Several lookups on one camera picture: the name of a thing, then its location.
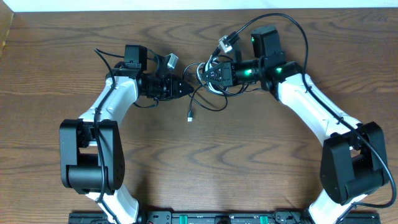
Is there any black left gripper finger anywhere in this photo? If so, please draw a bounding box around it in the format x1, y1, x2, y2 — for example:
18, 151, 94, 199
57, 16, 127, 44
169, 91, 192, 100
174, 80, 194, 93

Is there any black USB cable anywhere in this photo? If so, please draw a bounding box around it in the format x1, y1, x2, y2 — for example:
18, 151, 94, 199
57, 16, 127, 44
182, 54, 265, 122

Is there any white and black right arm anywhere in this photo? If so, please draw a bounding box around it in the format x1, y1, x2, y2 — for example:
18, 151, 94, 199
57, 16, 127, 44
198, 26, 394, 223

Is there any white USB cable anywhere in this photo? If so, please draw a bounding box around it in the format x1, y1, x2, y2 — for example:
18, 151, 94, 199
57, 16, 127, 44
195, 62, 228, 96

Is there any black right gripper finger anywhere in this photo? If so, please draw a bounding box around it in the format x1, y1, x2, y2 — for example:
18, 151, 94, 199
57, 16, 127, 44
202, 62, 232, 75
201, 71, 223, 85

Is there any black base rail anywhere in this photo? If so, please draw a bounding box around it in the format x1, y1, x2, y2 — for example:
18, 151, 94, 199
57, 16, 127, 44
67, 210, 381, 224

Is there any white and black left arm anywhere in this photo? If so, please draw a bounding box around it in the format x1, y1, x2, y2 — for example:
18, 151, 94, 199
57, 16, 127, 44
59, 45, 193, 223

